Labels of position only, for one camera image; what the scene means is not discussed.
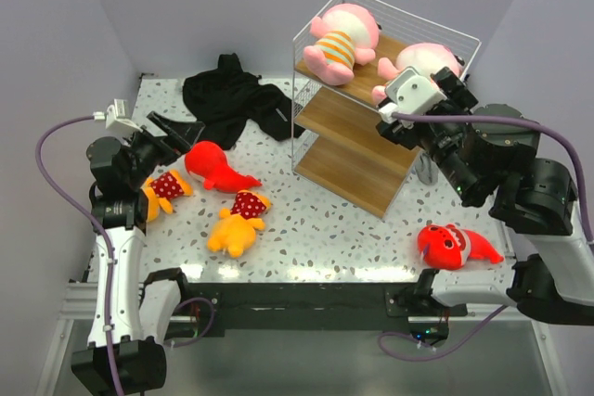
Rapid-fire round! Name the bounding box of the red shark plush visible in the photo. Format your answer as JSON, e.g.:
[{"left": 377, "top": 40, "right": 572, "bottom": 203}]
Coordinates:
[{"left": 417, "top": 224, "right": 504, "bottom": 271}]

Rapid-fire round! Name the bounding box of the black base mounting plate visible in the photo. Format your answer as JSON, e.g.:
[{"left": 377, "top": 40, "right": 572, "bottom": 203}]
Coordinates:
[{"left": 183, "top": 282, "right": 468, "bottom": 337}]

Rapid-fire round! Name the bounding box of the pink striped plush doll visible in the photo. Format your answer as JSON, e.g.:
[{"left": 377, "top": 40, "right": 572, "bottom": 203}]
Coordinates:
[
  {"left": 303, "top": 3, "right": 381, "bottom": 86},
  {"left": 377, "top": 43, "right": 465, "bottom": 91}
]

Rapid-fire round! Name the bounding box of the purple cable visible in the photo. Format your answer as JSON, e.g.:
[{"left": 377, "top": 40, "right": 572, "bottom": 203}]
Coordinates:
[
  {"left": 378, "top": 112, "right": 594, "bottom": 363},
  {"left": 35, "top": 115, "right": 126, "bottom": 396}
]

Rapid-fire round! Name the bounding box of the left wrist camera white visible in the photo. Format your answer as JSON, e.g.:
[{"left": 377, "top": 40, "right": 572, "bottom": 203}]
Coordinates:
[{"left": 93, "top": 98, "right": 141, "bottom": 138}]

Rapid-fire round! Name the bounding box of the grey crumpled cloth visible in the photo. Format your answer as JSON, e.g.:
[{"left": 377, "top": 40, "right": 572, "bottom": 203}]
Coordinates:
[{"left": 415, "top": 151, "right": 439, "bottom": 185}]

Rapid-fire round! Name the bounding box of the orange bear plush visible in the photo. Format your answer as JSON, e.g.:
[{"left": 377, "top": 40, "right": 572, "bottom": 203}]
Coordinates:
[
  {"left": 142, "top": 170, "right": 194, "bottom": 223},
  {"left": 207, "top": 190, "right": 272, "bottom": 258}
]

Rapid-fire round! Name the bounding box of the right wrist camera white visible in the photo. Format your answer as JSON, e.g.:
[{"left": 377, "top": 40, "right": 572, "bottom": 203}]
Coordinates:
[{"left": 377, "top": 67, "right": 446, "bottom": 128}]

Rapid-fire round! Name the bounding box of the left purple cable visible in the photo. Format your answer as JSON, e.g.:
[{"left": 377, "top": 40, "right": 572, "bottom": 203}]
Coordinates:
[{"left": 35, "top": 115, "right": 126, "bottom": 396}]

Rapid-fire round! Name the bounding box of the white wire wooden shelf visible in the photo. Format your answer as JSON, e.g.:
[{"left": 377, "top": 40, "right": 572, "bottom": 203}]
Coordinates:
[{"left": 292, "top": 0, "right": 481, "bottom": 218}]

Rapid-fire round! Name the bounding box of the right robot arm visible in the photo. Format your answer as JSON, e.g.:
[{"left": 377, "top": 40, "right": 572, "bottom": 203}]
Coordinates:
[{"left": 373, "top": 67, "right": 593, "bottom": 326}]

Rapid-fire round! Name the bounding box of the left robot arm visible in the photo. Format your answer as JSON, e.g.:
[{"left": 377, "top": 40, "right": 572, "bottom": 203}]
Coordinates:
[{"left": 71, "top": 112, "right": 204, "bottom": 395}]

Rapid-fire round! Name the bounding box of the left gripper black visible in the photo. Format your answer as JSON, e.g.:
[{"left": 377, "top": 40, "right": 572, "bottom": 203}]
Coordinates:
[{"left": 123, "top": 111, "right": 203, "bottom": 188}]

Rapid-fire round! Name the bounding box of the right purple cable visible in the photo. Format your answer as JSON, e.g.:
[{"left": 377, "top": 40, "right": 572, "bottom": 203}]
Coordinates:
[{"left": 378, "top": 112, "right": 594, "bottom": 363}]

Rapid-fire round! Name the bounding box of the black cloth garment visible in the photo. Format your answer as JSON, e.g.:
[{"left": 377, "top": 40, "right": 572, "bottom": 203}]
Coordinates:
[{"left": 182, "top": 53, "right": 304, "bottom": 150}]

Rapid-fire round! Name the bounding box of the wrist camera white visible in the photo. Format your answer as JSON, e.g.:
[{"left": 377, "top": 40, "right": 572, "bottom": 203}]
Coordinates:
[
  {"left": 377, "top": 67, "right": 446, "bottom": 128},
  {"left": 93, "top": 98, "right": 141, "bottom": 138}
]

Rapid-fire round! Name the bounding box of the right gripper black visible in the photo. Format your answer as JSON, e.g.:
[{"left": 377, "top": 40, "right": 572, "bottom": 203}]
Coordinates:
[{"left": 376, "top": 65, "right": 484, "bottom": 200}]

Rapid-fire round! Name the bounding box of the red whale plush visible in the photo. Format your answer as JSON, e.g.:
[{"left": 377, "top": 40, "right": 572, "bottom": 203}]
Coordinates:
[{"left": 184, "top": 141, "right": 262, "bottom": 194}]

